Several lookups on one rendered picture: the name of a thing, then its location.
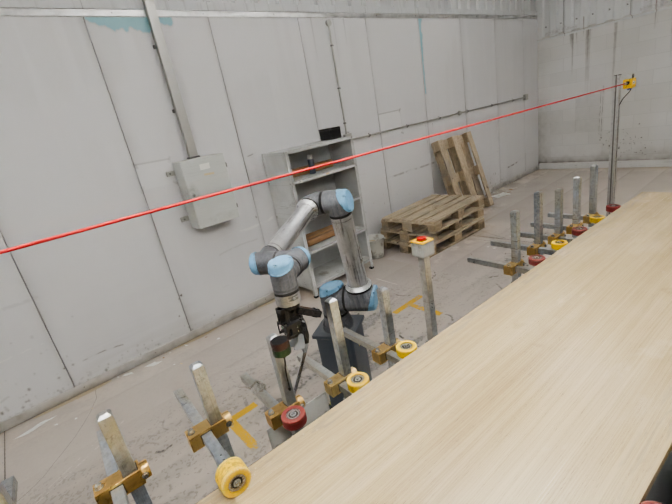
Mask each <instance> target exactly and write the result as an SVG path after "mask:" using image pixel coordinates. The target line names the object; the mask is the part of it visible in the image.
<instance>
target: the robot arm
mask: <svg viewBox="0 0 672 504"><path fill-rule="evenodd" d="M353 209H354V201H353V197H352V195H351V193H350V191H349V190H347V189H335V190H327V191H319V192H315V193H312V194H309V195H307V196H305V197H304V198H302V199H301V200H300V201H299V202H298V203H297V205H296V210H295V211H294V213H293V214H292V215H291V216H290V217H289V218H288V220H287V221H286V222H285V223H284V224H283V226H282V227H281V228H280V229H279V230H278V231H277V233H276V234H275V235H274V236H273V237H272V238H271V240H270V241H269V242H268V243H267V244H266V246H264V247H263V248H262V249H261V250H260V252H253V253H251V254H250V256H249V268H250V270H251V272H252V273H253V274H254V275H269V276H270V280H271V284H272V288H273V292H274V296H275V301H276V305H277V306H278V307H277V308H275V310H276V314H277V318H278V321H277V326H278V330H279V334H281V333H284V334H285V336H287V337H288V339H289V340H291V341H290V342H289V343H290V347H294V350H299V349H301V350H302V351H303V352H304V353H305V352H306V350H307V347H308V343H309V332H308V329H307V324H306V322H305V320H304V318H303V315H306V316H312V317H315V318H318V317H319V318H321V315H322V311H321V310H320V309H318V308H315V307H313V308H311V307H305V306H300V301H301V295H300V291H299V286H298V281H297V278H298V276H299V275H300V274H301V273H302V272H303V271H304V270H305V269H307V268H308V266H309V264H310V262H311V256H310V254H309V252H308V251H307V250H306V249H305V248H303V247H300V246H297V247H294V248H292V249H291V250H289V248H290V247H291V246H292V244H293V243H294V242H295V240H296V239H297V238H298V236H299V235H300V234H301V232H302V231H303V230H304V228H305V227H306V226H307V224H308V223H309V221H312V220H314V219H315V218H316V217H317V216H319V215H322V214H329V217H330V219H331V222H332V226H333V229H334V233H335V237H336V241H337V244H338V248H339V252H340V256H341V259H342V263H343V267H344V270H345V274H346V278H347V284H346V285H344V283H343V282H342V281H341V280H334V281H329V282H326V283H325V284H323V285H322V286H321V287H320V288H319V297H320V300H321V305H322V310H323V314H324V319H323V330H324V331H325V332H327V333H331V332H330V327H329V322H328V317H327V312H326V308H325V303H324V301H325V300H326V299H327V298H329V297H332V298H335V299H337V301H338V306H339V311H340V316H341V321H342V327H343V328H345V327H346V328H348V329H351V328H352V327H353V325H354V320H353V317H352V316H351V314H350V313H349V311H374V310H376V308H377V306H378V298H377V291H376V290H377V289H378V286H377V285H375V284H373V285H372V282H371V280H370V279H369V278H367V276H366V271H365V267H364V263H363V259H362V255H361V250H360V246H359V242H358V238H357V234H356V229H355V225H354V221H353V217H352V211H353ZM279 325H281V327H282V329H281V331H280V329H279Z"/></svg>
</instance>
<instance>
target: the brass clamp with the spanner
mask: <svg viewBox="0 0 672 504"><path fill-rule="evenodd" d="M295 398H296V402H294V403H293V404H291V405H290V406H294V405H299V406H302V407H303V408H304V407H305V401H304V399H303V398H302V396H301V395H299V394H298V395H296V396H295ZM290 406H287V405H286V404H285V403H284V402H283V401H282V402H280V403H278V404H277V405H275V406H274V407H272V408H271V409H273V411H274V414H273V415H271V416H269V415H268V411H269V410H270V409H269V410H267V411H266V412H264V413H265V416H266V420H267V423H268V424H269V426H270V427H271V428H272V429H273V430H274V431H275V430H276V429H278V428H279V427H281V426H282V425H283V423H282V420H281V415H282V413H283V411H284V410H285V409H287V408H288V407H290Z"/></svg>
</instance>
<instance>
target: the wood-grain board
mask: <svg viewBox="0 0 672 504"><path fill-rule="evenodd" d="M671 450H672V192H641V193H640V194H638V195H637V196H635V197H634V198H633V199H631V200H630V201H628V202H627V203H625V204H624V205H623V206H621V207H620V208H618V209H617V210H615V211H614V212H613V213H611V214H610V215H608V216H607V217H605V218H604V219H602V220H601V221H600V222H598V223H597V224H595V225H594V226H592V227H591V228H590V229H588V230H587V231H585V232H584V233H582V234H581V235H580V236H578V237H577V238H575V239H574V240H572V241H571V242H570V243H568V244H567V245H565V246H564V247H562V248H561V249H560V250H558V251H557V252H555V253H554V254H552V255H551V256H550V257H548V258H547V259H545V260H544V261H542V262H541V263H540V264H538V265H537V266H535V267H534V268H532V269H531V270H530V271H528V272H527V273H525V274H524V275H522V276H521V277H520V278H518V279H517V280H515V281H514V282H512V283H511V284H509V285H508V286H507V287H505V288H504V289H502V290H501V291H499V292H498V293H497V294H495V295H494V296H492V297H491V298H489V299H488V300H487V301H485V302H484V303H482V304H481V305H479V306H478V307H477V308H475V309H474V310H472V311H471V312H469V313H468V314H467V315H465V316H464V317H462V318H461V319H459V320H458V321H457V322H455V323H454V324H452V325H451V326H449V327H448V328H447V329H445V330H444V331H442V332H441V333H439V334H438V335H437V336H435V337H434V338H432V339H431V340H429V341H428V342H427V343H425V344H424V345H422V346H421V347H419V348H418V349H417V350H415V351H414V352H412V353H411V354H409V355H408V356H406V357H405V358H404V359H402V360H401V361H399V362H398V363H396V364H395V365H394V366H392V367H391V368H389V369H388V370H386V371H385V372H384V373H382V374H381V375H379V376H378V377H376V378H375V379H374V380H372V381H371V382H369V383H368V384H366V385H365V386H364V387H362V388H361V389H359V390H358V391H356V392H355V393H354V394H352V395H351V396H349V397H348V398H346V399H345V400H344V401H342V402H341V403H339V404H338V405H336V406H335V407H334V408H332V409H331V410H329V411H328V412H326V413H325V414H324V415H322V416H321V417H319V418H318V419H316V420H315V421H313V422H312V423H311V424H309V425H308V426H306V427H305V428H303V429H302V430H301V431H299V432H298V433H296V434H295V435H293V436H292V437H291V438H289V439H288V440H286V441H285V442H283V443H282V444H281V445H279V446H278V447H276V448H275V449H273V450H272V451H271V452H269V453H268V454H266V455H265V456H263V457H262V458H261V459H259V460H258V461H256V462H255V463H253V464H252V465H251V466H249V467H248V469H249V470H250V472H251V481H250V484H249V486H248V487H247V489H246V490H245V491H244V492H243V493H242V494H240V495H239V496H236V497H233V498H228V497H226V496H224V495H223V493H222V491H221V490H220V488H218V489H216V490H215V491H213V492H212V493H210V494H209V495H208V496H206V497H205V498H203V499H202V500H200V501H199V502H198V503H196V504H640V503H641V502H643V501H645V499H646V497H647V495H648V493H649V491H650V489H651V488H652V486H653V484H654V482H655V480H656V478H657V476H658V474H659V472H660V470H661V469H662V467H663V465H664V463H665V461H666V459H667V457H668V455H669V453H670V452H671Z"/></svg>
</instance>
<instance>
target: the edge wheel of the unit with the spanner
mask: <svg viewBox="0 0 672 504"><path fill-rule="evenodd" d="M281 420H282V423H283V427H284V428H285V429H286V430H288V431H296V430H299V429H301V428H302V427H303V426H304V425H305V424H306V422H307V416H306V412H305V409H304V408H303V407H302V406H299V405H294V406H290V407H288V408H287V409H285V410H284V411H283V413H282V415H281Z"/></svg>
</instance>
